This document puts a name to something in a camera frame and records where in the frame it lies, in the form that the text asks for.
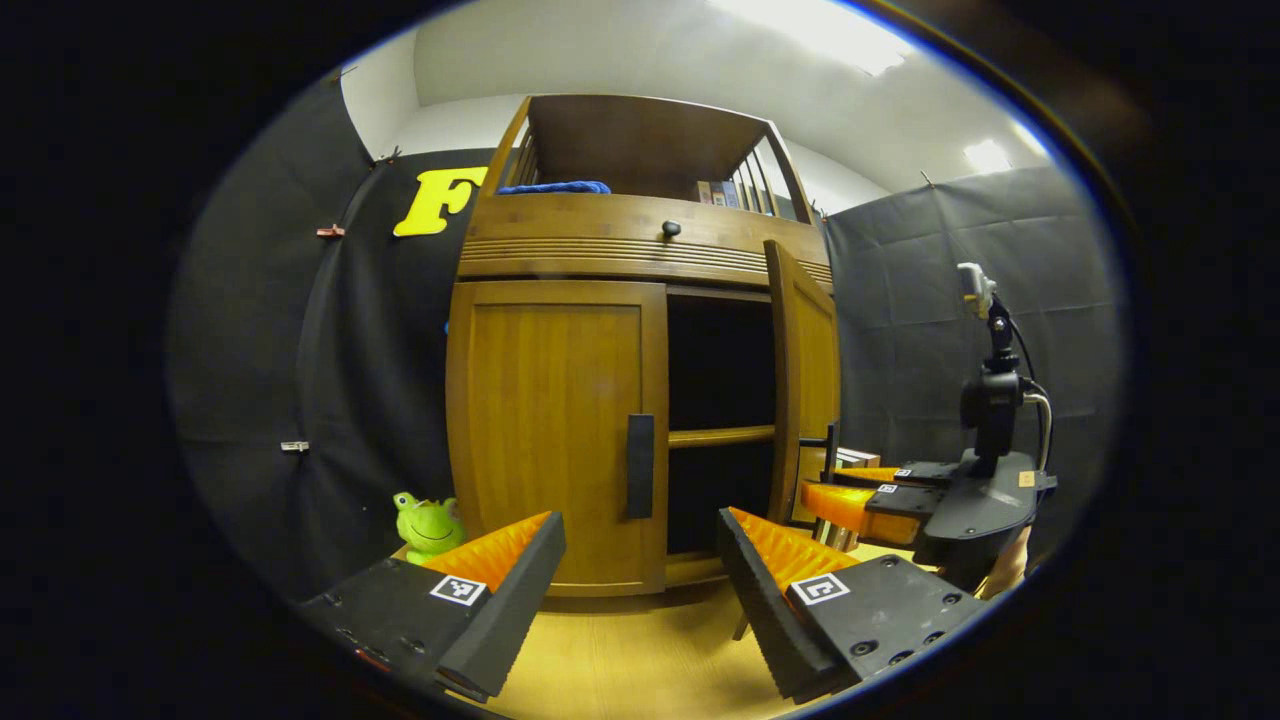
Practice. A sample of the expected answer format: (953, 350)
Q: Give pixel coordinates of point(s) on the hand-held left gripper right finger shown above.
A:
(760, 600)

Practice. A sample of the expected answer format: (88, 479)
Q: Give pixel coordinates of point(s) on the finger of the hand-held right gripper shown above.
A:
(850, 508)
(900, 476)

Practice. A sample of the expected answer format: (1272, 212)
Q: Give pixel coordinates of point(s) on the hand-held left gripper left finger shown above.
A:
(505, 610)

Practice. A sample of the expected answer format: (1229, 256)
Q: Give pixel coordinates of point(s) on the wooden shoe cabinet door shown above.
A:
(545, 430)
(812, 360)

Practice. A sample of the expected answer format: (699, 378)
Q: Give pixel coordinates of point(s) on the wooden double-door shoe cabinet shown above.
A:
(630, 150)

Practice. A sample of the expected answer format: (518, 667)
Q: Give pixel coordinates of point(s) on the wooden cabinet drawer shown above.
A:
(580, 225)

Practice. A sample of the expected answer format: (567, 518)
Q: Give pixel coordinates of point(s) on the brown box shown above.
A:
(860, 457)

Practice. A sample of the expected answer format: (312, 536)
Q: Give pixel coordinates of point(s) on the green frog plush toy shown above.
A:
(430, 525)

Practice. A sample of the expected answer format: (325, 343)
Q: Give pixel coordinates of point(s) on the wooden inner shelf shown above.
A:
(720, 436)

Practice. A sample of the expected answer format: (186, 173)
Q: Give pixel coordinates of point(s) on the small ceiling light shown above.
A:
(987, 156)

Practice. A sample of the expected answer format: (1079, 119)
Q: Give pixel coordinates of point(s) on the blue cloth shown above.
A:
(555, 187)

